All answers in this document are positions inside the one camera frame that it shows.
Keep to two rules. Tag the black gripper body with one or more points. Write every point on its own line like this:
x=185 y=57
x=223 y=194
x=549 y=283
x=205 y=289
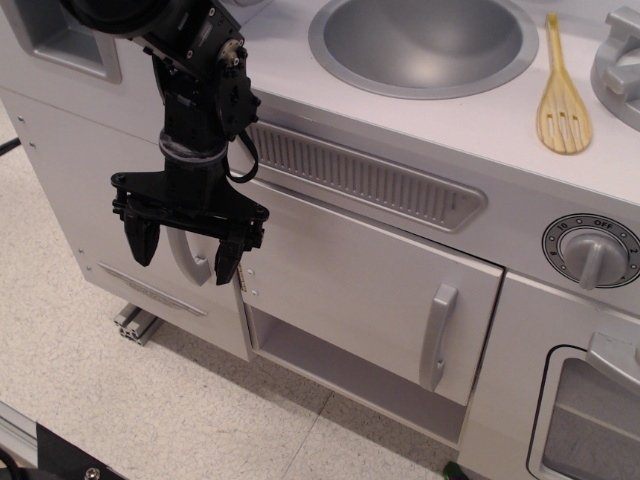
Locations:
x=196 y=198

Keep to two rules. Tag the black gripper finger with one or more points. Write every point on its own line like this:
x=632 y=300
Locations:
x=142 y=234
x=228 y=257

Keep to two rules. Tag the white cabinet door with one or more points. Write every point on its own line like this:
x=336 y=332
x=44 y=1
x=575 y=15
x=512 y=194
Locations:
x=368 y=289

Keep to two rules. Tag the silver cabinet door handle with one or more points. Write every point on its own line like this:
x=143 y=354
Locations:
x=431 y=364

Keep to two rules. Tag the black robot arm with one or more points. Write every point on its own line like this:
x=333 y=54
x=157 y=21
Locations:
x=199 y=62

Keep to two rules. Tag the silver fridge logo badge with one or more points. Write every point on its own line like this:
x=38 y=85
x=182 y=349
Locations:
x=152 y=292

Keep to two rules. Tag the aluminium extrusion bar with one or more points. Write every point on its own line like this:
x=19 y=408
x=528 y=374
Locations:
x=136 y=324

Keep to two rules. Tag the silver vent grille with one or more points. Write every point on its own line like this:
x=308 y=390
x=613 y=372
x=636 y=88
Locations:
x=428 y=199

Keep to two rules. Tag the white toy fridge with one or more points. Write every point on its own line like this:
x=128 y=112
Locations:
x=79 y=130

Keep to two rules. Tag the silver fridge dispenser recess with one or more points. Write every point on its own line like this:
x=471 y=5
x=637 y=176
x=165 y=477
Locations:
x=45 y=30

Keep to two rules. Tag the white toy kitchen unit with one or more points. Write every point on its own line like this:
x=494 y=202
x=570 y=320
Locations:
x=489 y=142

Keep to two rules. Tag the silver toy sink bowl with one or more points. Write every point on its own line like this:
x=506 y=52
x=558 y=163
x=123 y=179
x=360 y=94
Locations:
x=423 y=50

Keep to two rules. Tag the green object on floor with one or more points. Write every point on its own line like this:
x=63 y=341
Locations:
x=452 y=471

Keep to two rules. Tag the yellow slotted wooden spoon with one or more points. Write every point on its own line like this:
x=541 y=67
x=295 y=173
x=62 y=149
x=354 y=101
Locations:
x=563 y=123

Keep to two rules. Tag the silver timer knob dial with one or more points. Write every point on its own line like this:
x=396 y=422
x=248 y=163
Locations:
x=593 y=251

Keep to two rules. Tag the white oven door window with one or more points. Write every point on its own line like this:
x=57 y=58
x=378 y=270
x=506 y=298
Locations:
x=586 y=424

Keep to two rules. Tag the silver toy faucet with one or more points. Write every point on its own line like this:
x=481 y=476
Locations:
x=615 y=85

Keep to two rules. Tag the silver fridge door handle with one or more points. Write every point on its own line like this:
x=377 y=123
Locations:
x=194 y=268

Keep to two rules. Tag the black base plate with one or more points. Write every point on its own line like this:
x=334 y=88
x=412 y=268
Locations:
x=36 y=444

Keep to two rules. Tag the silver oven door handle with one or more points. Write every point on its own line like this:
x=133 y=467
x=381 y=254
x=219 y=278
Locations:
x=615 y=359

